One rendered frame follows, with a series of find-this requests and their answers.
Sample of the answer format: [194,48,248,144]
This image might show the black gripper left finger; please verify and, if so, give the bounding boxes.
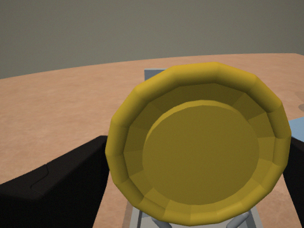
[0,135,110,228]

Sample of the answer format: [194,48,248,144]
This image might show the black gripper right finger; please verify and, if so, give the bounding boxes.
[282,137,304,228]

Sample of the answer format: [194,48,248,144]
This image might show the yellow plate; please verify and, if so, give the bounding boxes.
[104,61,291,226]

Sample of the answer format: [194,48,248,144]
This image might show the light blue flat slab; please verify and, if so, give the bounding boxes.
[288,117,304,142]

